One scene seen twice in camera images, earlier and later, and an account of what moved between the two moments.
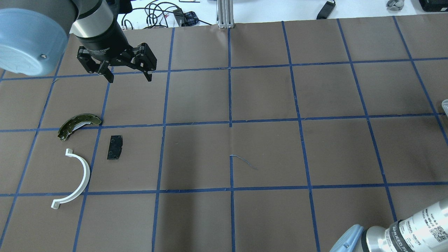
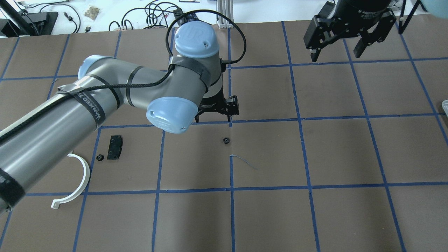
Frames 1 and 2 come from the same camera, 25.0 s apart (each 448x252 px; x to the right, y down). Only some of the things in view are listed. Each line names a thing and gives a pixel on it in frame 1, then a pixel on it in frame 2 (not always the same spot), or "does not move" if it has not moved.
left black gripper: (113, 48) to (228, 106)
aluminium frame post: (225, 12) does not move
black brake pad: (115, 147) does not move
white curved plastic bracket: (55, 203) does not move
